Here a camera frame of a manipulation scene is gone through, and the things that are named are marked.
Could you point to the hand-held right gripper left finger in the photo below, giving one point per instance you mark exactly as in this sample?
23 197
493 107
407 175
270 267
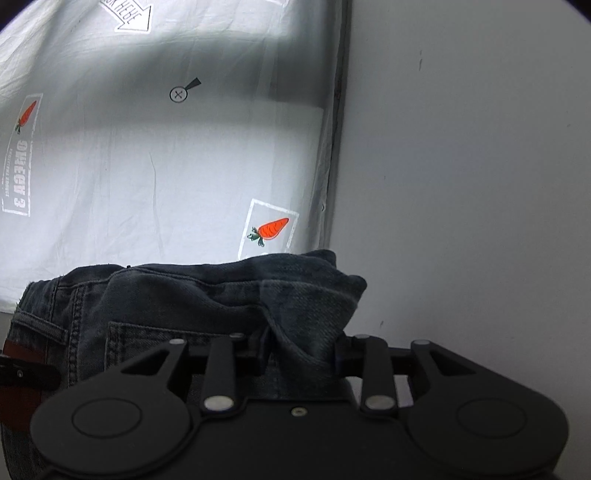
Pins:
220 369

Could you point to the blue denim jeans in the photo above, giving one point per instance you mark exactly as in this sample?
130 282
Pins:
184 300

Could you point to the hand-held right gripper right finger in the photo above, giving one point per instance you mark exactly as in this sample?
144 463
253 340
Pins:
375 369

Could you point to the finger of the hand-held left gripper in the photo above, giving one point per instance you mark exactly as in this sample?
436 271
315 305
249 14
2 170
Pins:
27 374

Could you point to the white carrot-print sheet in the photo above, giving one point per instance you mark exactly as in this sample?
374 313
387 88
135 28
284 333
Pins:
138 184

